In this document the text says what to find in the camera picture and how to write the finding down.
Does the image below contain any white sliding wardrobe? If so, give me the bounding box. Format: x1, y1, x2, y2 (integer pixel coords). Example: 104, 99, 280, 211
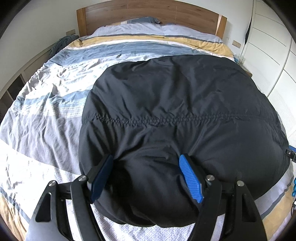
240, 0, 296, 121

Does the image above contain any teal cloth beside bed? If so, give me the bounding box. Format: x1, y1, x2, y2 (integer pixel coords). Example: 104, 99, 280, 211
49, 35, 79, 58

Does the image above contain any beige left wall switch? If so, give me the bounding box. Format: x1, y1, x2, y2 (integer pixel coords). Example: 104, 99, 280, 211
66, 29, 76, 36

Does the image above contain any blue pillow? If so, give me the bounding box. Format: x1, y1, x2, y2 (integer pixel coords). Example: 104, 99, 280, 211
126, 16, 162, 24

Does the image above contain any wooden bed headboard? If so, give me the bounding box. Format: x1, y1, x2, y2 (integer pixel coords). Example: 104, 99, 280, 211
76, 0, 227, 39

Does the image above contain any beige wall switch plate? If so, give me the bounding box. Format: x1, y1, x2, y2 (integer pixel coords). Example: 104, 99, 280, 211
232, 40, 241, 48

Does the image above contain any black puffy down jacket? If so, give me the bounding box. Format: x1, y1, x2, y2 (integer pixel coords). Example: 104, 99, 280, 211
79, 55, 292, 227

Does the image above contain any wooden nightstand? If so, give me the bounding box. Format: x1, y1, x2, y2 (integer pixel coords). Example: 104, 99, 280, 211
234, 55, 252, 77

